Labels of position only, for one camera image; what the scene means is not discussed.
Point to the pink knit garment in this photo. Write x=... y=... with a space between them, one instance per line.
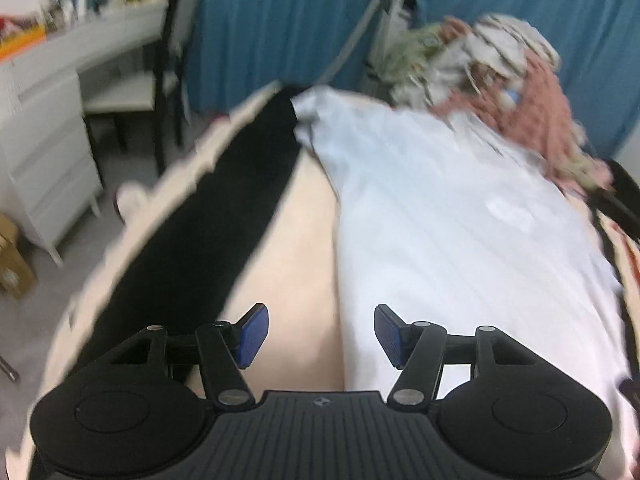
x=535 y=115

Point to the white slipper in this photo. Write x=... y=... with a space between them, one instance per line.
x=131 y=199

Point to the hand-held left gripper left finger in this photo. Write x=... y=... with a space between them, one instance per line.
x=252 y=336

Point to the white patterned garment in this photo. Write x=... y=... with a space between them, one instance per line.
x=480 y=55

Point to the black chair with white seat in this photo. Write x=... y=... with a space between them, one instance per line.
x=150 y=85

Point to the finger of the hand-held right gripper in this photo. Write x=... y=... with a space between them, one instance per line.
x=617 y=195

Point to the bed with cream sheet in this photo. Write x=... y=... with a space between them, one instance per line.
x=310 y=270

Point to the white dressing table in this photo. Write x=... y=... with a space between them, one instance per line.
x=45 y=125

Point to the cardboard box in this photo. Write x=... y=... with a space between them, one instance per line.
x=14 y=260

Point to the orange box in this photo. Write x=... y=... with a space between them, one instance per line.
x=20 y=39

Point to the white shirt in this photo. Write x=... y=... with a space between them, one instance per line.
x=450 y=240

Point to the blue curtain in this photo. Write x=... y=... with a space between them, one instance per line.
x=280 y=20

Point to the grey stand with pole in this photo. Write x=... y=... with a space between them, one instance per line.
x=385 y=25

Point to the black cloth strip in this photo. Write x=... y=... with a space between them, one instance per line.
x=210 y=240

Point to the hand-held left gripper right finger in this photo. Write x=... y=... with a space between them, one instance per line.
x=390 y=336

